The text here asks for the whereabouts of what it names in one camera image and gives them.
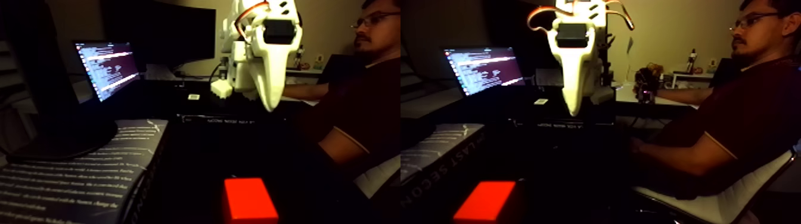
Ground red cube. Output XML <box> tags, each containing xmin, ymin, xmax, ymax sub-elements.
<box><xmin>223</xmin><ymin>178</ymin><xmax>280</xmax><ymax>223</ymax></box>

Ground person's right hand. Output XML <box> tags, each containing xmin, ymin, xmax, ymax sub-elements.
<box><xmin>637</xmin><ymin>64</ymin><xmax>663</xmax><ymax>95</ymax></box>

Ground black box with white print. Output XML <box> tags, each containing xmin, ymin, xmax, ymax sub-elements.
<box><xmin>177</xmin><ymin>113</ymin><xmax>260</xmax><ymax>124</ymax></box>

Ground wide black monitor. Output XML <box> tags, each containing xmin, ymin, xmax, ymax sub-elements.
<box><xmin>102</xmin><ymin>0</ymin><xmax>217</xmax><ymax>69</ymax></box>

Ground open laptop with lit screen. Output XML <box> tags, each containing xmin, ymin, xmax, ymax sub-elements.
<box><xmin>73</xmin><ymin>41</ymin><xmax>142</xmax><ymax>103</ymax></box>

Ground large black monitor with stand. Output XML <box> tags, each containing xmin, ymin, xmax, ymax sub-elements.
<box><xmin>0</xmin><ymin>0</ymin><xmax>120</xmax><ymax>162</ymax></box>

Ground black book with white text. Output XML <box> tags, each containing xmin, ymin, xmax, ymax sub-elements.
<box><xmin>0</xmin><ymin>119</ymin><xmax>170</xmax><ymax>224</ymax></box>

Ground dark-framed eyeglasses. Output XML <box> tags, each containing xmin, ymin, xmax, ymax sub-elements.
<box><xmin>729</xmin><ymin>13</ymin><xmax>780</xmax><ymax>32</ymax></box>

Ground white office chair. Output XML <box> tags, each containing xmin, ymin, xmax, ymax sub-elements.
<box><xmin>632</xmin><ymin>147</ymin><xmax>799</xmax><ymax>224</ymax></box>

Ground person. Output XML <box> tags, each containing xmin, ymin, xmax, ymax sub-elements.
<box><xmin>631</xmin><ymin>0</ymin><xmax>801</xmax><ymax>201</ymax></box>

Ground orange servo cable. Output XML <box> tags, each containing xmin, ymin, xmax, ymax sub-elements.
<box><xmin>234</xmin><ymin>0</ymin><xmax>271</xmax><ymax>42</ymax></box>

